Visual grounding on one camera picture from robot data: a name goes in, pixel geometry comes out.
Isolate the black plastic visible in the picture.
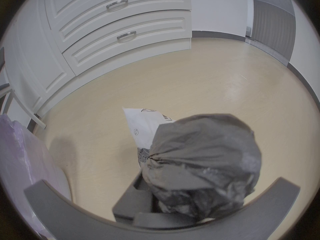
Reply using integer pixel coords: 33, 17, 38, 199
141, 113, 263, 221

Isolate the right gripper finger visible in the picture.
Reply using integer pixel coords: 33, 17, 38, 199
112, 173, 165, 225

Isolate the white wardrobe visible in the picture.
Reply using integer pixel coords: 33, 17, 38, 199
4, 0, 193, 117

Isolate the white chair dark grey seat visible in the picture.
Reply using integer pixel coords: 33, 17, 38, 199
0, 46, 47, 130

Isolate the grey curtain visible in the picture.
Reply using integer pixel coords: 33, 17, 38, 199
250, 0, 297, 65

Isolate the white trash bin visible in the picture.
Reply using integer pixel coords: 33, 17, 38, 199
46, 164, 73, 204

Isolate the purple plastic bag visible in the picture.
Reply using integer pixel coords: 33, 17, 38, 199
0, 114, 54, 236

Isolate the white printed paper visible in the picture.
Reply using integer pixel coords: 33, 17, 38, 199
122, 107, 177, 170

